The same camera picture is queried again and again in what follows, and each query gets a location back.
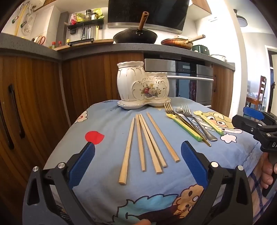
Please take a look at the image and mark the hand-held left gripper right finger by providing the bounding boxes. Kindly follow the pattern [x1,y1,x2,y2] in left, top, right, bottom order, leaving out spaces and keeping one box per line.
[181,141,253,225]

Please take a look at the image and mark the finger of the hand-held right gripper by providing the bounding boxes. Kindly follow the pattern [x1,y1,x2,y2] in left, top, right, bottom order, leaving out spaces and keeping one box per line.
[232,115,263,139]
[243,106,277,124]

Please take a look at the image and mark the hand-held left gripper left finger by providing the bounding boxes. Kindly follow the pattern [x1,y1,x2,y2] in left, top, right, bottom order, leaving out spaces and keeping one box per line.
[23,141,102,225]

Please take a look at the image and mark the yellow tulip handled utensil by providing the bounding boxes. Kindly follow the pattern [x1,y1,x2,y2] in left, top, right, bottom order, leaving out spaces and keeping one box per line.
[193,110,224,136]

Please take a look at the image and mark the green yellow handled utensil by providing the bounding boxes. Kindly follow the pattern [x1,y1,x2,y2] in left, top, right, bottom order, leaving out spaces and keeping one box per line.
[166,114,203,142]

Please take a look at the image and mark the bamboo chopstick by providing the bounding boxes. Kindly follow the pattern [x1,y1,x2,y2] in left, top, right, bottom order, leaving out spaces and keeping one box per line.
[119,118,135,185]
[147,112,180,163]
[138,114,163,174]
[135,114,146,172]
[140,114,167,168]

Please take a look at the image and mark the silver fork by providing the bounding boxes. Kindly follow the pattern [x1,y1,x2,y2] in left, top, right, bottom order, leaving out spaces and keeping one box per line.
[181,104,218,142]

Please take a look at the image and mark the gold fork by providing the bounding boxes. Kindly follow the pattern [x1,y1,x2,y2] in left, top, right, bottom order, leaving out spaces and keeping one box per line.
[164,102,212,147]

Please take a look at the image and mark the white floral ceramic utensil holder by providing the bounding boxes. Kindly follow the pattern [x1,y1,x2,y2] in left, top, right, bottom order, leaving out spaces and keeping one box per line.
[117,61,169,102]

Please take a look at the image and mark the person's right hand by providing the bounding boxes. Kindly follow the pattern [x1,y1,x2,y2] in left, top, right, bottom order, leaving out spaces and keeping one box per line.
[261,154,274,189]

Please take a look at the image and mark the wooden dining table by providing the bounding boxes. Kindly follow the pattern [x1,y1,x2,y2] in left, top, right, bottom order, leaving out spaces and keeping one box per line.
[246,95,262,107]

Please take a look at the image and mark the wooden chair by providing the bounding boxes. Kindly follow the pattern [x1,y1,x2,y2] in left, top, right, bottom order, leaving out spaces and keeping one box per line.
[257,76,267,109]

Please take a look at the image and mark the wooden kitchen cabinet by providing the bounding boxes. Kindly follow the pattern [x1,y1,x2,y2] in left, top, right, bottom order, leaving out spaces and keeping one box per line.
[211,64,234,117]
[0,54,73,219]
[63,53,144,122]

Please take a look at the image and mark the blue cartoon printed cloth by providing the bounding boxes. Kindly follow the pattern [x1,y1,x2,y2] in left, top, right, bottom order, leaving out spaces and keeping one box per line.
[43,97,263,225]

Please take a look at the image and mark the plaid pajama clothing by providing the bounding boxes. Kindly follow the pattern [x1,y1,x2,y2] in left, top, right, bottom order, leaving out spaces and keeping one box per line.
[247,151,277,225]

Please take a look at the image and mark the stainless steel oven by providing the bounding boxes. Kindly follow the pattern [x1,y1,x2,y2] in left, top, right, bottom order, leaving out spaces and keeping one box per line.
[144,58,215,109]

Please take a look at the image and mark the white ceramic saucer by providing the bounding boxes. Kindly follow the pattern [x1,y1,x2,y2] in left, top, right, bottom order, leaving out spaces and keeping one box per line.
[117,97,171,109]

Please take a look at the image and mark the green kitchen appliance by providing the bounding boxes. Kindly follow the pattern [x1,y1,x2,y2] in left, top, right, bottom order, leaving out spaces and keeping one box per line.
[192,45,210,54]

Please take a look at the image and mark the ceiling lamp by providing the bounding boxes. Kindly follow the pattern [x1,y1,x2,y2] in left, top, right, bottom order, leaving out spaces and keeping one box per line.
[233,9,247,27]

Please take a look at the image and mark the copper frying pan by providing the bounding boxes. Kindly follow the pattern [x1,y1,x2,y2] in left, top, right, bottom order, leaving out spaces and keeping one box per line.
[161,34,205,50]

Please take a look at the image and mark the grey speckled countertop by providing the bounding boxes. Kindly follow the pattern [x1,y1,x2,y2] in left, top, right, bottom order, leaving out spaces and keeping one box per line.
[0,39,235,71]

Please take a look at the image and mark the wooden cutting board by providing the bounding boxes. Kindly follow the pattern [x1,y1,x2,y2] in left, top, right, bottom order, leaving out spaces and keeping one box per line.
[54,38,114,51]

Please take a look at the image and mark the black wok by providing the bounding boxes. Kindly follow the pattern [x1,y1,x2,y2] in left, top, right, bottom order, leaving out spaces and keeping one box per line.
[113,11,158,44]

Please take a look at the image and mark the black range hood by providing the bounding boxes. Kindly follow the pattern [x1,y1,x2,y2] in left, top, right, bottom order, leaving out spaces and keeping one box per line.
[108,0,190,34]

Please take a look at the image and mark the wooden wall cabinet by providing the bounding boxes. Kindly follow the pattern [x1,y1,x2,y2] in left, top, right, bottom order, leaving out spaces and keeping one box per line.
[191,0,212,14]

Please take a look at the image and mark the black wall shelf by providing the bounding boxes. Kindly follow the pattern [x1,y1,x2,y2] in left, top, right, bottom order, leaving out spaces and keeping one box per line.
[67,19,104,31]

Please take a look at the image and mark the yellow gas hose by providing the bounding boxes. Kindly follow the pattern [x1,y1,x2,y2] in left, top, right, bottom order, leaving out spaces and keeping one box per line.
[15,2,28,36]

